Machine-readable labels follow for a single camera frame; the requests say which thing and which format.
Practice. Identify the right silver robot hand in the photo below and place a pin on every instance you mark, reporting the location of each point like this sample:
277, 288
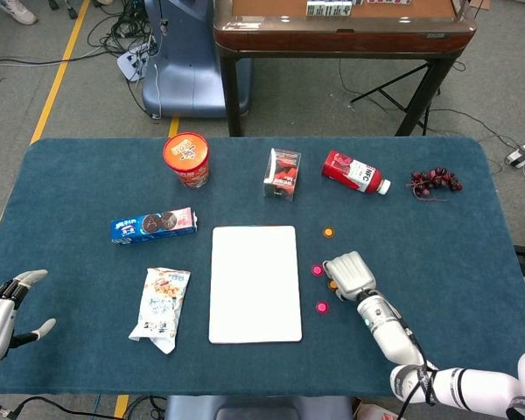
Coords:
352, 275

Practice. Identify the pink disc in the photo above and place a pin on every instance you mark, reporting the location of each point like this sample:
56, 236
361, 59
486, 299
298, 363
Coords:
321, 307
317, 270

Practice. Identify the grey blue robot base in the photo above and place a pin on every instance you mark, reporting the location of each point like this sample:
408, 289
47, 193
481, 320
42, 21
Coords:
258, 409

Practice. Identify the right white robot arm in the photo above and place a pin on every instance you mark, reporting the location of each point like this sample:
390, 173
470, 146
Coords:
389, 332

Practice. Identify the blue table cloth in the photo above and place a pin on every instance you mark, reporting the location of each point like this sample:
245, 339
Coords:
420, 240

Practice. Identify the white magnetic board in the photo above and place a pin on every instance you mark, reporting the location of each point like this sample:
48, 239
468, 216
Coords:
254, 284

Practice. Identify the red juice bottle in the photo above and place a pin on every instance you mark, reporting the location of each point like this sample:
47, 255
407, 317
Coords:
354, 172

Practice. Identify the clear box of sponges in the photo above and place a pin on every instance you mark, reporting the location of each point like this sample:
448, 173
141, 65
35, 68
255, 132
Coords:
282, 175

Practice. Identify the dark red grape bunch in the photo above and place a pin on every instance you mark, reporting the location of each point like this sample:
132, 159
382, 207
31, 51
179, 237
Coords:
435, 179

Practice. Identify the white snack bag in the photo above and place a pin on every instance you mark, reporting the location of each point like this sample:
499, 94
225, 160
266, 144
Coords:
159, 306

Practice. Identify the blue cookie box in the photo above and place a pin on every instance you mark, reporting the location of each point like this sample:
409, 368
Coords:
153, 227

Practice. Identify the orange instant noodle cup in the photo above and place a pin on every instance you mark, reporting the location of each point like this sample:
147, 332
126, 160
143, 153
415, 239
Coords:
186, 159

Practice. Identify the brown mahjong table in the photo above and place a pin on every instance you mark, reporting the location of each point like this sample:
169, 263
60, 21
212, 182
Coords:
332, 39

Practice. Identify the face-up mahjong tile row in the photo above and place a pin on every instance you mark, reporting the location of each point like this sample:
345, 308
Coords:
329, 8
382, 2

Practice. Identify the blue grey machine base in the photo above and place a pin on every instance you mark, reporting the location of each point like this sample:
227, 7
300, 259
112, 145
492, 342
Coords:
184, 65

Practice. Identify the chrome wheeled stool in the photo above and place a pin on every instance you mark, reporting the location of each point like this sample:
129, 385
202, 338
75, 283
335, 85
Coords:
67, 9

